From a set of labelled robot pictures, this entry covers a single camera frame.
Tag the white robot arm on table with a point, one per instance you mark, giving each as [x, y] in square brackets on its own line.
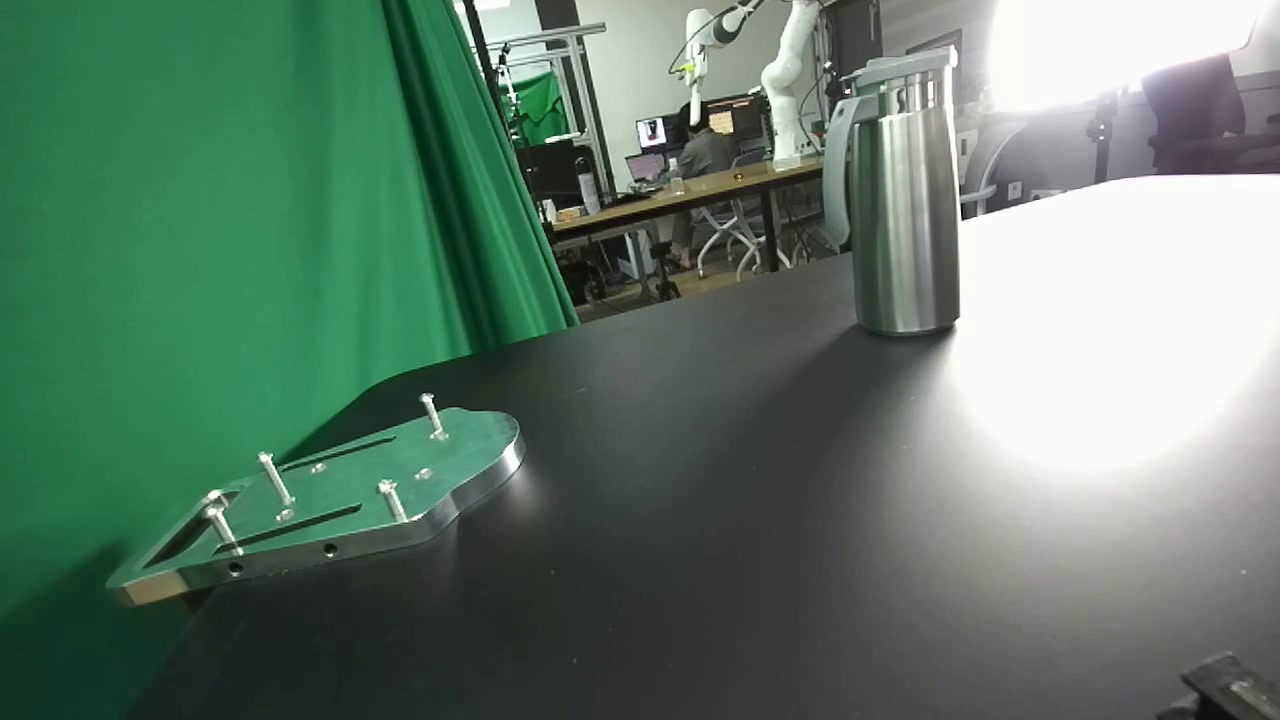
[785, 95]

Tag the grey thermos lid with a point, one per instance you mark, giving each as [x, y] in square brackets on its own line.
[905, 68]

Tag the white office chair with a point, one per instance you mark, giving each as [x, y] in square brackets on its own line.
[742, 232]

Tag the long wooden table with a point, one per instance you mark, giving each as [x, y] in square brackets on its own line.
[700, 188]

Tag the clear plastic bottle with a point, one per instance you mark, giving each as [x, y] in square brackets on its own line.
[676, 178]

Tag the laptop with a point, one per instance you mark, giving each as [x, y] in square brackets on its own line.
[646, 166]

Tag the person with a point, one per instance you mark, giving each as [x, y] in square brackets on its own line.
[706, 152]

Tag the row of monitors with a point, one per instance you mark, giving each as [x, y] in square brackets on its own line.
[738, 118]

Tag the metal plate with bolts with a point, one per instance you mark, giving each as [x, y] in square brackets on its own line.
[400, 480]

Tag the green curtain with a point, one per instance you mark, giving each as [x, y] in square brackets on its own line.
[220, 220]

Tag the black stand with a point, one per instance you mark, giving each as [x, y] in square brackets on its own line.
[1103, 135]

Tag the dark office chair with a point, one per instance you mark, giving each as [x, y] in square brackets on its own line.
[1195, 105]

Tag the black clamp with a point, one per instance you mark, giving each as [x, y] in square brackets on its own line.
[1228, 690]

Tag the aluminium frame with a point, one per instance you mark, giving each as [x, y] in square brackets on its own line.
[580, 90]

